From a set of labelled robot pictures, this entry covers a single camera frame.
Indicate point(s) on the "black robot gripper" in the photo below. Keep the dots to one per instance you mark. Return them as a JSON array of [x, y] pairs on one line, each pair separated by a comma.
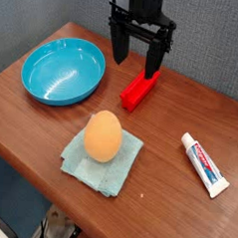
[[144, 20]]

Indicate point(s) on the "light green folded cloth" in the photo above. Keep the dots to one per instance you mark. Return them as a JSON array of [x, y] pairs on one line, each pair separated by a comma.
[[108, 177]]

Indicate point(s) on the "grey object under table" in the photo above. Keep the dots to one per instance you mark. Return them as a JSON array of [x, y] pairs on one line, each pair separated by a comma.
[[56, 224]]

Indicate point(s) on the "blue plastic plate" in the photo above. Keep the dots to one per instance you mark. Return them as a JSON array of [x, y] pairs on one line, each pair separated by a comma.
[[63, 72]]

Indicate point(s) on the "red plastic block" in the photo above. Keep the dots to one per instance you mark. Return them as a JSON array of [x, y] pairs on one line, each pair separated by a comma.
[[132, 95]]

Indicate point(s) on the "white toothpaste tube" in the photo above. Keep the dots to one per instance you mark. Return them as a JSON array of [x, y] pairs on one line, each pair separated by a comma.
[[209, 173]]

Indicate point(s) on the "yellow egg-shaped ball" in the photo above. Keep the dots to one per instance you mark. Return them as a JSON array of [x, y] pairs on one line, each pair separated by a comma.
[[102, 136]]

